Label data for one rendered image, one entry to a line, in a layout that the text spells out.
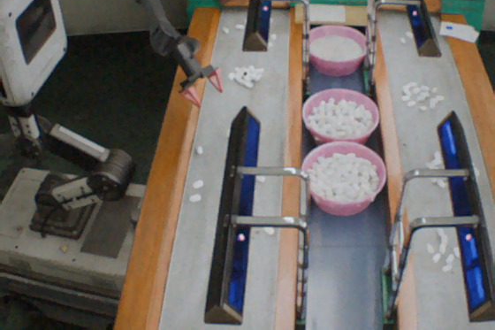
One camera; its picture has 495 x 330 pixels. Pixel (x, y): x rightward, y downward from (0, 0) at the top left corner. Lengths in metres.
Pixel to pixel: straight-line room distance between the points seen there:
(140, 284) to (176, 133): 0.62
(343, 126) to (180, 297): 0.84
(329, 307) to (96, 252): 0.87
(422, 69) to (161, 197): 1.15
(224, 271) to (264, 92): 1.13
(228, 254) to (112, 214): 1.05
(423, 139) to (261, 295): 0.82
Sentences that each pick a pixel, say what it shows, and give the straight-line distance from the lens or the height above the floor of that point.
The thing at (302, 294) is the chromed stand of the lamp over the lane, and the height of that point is 0.85.
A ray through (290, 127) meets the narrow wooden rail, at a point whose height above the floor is 0.76.
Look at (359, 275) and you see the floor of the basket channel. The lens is 1.82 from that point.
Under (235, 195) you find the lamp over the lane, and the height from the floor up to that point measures 1.11.
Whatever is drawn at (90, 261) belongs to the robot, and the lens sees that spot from 2.19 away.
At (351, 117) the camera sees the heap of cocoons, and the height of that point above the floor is 0.74.
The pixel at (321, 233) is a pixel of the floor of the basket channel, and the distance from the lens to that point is 1.91.
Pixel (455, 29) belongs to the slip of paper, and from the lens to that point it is 2.73.
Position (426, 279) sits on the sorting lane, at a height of 0.74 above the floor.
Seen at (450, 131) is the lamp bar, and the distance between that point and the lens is 1.65.
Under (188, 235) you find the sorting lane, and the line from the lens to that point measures 1.84.
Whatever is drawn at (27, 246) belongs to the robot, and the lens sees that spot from 2.31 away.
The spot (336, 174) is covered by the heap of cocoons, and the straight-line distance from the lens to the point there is 1.98.
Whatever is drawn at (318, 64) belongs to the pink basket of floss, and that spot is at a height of 0.73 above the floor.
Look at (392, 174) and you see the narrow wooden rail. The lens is 1.97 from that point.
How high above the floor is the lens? 2.15
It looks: 42 degrees down
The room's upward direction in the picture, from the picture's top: 4 degrees counter-clockwise
